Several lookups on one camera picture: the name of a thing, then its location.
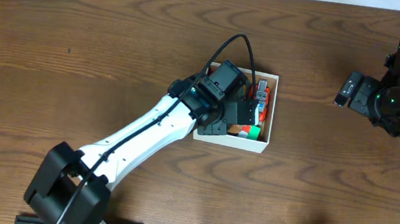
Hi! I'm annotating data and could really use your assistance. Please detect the brown plush toy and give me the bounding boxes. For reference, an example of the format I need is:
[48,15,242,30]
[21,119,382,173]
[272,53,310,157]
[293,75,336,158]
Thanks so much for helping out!
[227,124,242,135]

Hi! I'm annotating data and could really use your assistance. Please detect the colourful puzzle cube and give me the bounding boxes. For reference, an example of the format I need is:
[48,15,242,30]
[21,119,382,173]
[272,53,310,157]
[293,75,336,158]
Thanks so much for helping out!
[237,125,261,141]

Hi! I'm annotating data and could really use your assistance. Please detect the red toy fire truck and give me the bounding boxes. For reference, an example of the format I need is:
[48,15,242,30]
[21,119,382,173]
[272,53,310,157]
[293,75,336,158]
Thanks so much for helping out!
[249,79,270,125]

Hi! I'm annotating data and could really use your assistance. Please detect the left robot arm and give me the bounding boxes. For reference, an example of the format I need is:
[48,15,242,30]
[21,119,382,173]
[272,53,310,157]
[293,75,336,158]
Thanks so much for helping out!
[24,60,259,224]

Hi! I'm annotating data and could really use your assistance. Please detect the white cardboard box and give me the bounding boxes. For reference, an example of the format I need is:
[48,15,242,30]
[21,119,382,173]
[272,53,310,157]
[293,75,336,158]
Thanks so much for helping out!
[192,71,279,154]

